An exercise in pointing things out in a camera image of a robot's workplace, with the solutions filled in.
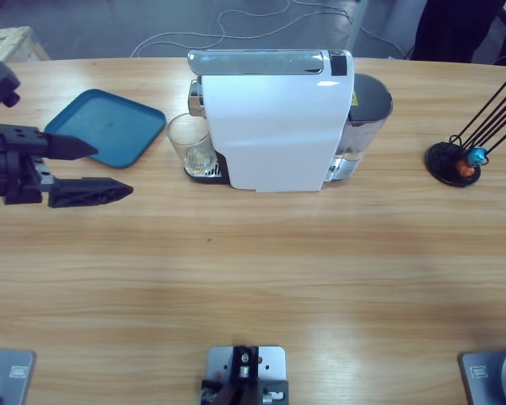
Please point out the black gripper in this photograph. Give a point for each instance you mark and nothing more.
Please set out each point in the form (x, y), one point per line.
(8, 173)

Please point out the clear drinking glass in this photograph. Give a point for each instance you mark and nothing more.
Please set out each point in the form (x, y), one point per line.
(190, 135)

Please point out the silver coffee machine lever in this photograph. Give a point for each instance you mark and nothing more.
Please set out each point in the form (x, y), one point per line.
(257, 62)

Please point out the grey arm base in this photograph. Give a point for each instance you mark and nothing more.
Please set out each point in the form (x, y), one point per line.
(12, 371)
(485, 373)

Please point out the white capsule coffee machine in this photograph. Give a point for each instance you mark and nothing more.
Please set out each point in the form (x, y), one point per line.
(274, 135)

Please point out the orange coffee capsule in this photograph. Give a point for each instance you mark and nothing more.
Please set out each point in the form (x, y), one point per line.
(464, 168)

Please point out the blue coffee capsule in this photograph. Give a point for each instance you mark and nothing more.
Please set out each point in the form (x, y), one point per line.
(476, 156)

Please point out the blue plastic tray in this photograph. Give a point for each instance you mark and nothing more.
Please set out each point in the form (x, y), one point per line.
(109, 122)

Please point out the black drip tray metal grate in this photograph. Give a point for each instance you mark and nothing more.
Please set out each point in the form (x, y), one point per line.
(214, 179)

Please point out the light wooden crate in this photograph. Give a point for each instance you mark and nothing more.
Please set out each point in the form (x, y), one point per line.
(8, 44)

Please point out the clear water tank black lid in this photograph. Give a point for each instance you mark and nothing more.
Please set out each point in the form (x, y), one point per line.
(369, 101)

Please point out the black capsule holder with rods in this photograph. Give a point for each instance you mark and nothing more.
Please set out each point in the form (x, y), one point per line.
(443, 162)

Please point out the person in dark clothes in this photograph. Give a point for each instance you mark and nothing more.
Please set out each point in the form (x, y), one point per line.
(451, 29)

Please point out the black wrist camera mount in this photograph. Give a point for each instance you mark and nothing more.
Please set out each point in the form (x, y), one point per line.
(0, 84)

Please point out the grey plate mount black post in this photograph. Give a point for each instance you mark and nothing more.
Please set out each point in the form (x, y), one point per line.
(246, 367)

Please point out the grey metal post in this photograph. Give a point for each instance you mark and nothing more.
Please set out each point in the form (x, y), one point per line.
(357, 25)

